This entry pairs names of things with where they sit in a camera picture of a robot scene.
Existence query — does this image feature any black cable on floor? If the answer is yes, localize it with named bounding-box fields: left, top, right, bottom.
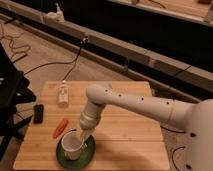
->
left=0, top=20, right=90, bottom=82

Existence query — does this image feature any white object on rail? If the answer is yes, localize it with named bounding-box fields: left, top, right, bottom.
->
left=44, top=3, right=65, bottom=22

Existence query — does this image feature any green ceramic bowl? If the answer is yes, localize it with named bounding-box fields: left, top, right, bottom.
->
left=56, top=130, right=96, bottom=170

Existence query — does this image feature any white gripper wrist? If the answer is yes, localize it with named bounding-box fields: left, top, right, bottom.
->
left=77, top=111, right=101, bottom=141

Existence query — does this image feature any black rectangular device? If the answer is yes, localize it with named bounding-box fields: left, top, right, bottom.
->
left=33, top=104, right=44, bottom=124

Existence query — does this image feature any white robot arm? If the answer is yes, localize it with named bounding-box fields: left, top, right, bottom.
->
left=79, top=84, right=213, bottom=171

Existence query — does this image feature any orange carrot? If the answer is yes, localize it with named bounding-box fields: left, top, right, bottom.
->
left=53, top=119, right=68, bottom=138

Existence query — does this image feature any black cable right floor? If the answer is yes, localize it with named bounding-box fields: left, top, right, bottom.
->
left=159, top=124, right=188, bottom=171

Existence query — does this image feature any black chair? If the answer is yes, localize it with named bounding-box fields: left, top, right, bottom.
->
left=0, top=43, right=36, bottom=161

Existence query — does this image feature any small white bottle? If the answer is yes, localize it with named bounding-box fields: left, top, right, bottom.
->
left=58, top=80, right=69, bottom=106

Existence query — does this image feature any grey metal rail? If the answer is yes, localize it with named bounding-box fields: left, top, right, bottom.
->
left=0, top=0, right=213, bottom=100

